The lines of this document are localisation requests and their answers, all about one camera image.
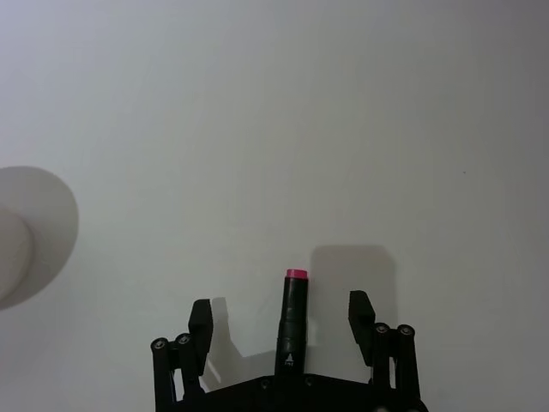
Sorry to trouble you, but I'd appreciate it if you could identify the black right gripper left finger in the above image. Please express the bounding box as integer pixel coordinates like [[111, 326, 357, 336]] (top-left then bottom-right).
[[149, 298, 215, 406]]

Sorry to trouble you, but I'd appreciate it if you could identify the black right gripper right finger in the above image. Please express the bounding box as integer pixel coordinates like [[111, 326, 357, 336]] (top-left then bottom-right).
[[347, 290, 420, 405]]

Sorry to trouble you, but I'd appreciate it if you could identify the black marker with pink end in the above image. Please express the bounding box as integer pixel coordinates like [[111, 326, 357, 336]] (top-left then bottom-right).
[[275, 268, 311, 375]]

